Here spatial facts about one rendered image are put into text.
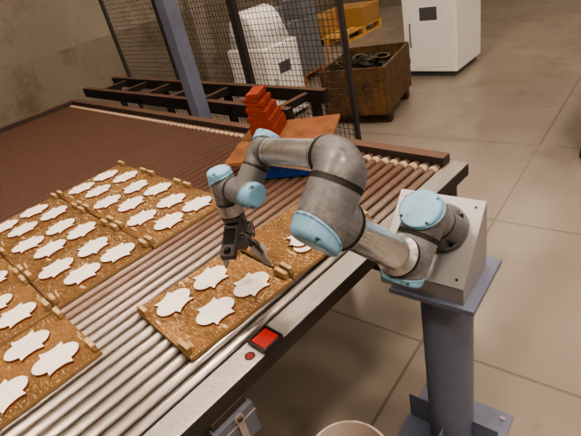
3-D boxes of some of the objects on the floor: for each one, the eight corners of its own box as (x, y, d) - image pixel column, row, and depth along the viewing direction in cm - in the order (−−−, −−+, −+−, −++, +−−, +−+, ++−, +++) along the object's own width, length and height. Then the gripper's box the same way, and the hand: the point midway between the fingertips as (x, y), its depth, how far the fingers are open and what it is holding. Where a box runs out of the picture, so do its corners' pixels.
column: (513, 418, 194) (525, 253, 149) (483, 498, 170) (487, 331, 126) (426, 382, 216) (414, 230, 172) (390, 450, 193) (365, 293, 149)
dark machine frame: (349, 221, 348) (327, 87, 296) (316, 247, 327) (287, 110, 275) (149, 162, 545) (114, 76, 493) (120, 176, 524) (81, 88, 472)
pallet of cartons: (343, 28, 999) (340, 3, 974) (383, 25, 942) (380, -2, 917) (307, 47, 914) (303, 20, 889) (348, 44, 857) (345, 16, 832)
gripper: (266, 201, 142) (280, 253, 152) (207, 208, 146) (225, 257, 157) (260, 217, 135) (276, 269, 145) (198, 222, 139) (217, 273, 150)
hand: (247, 268), depth 148 cm, fingers open, 14 cm apart
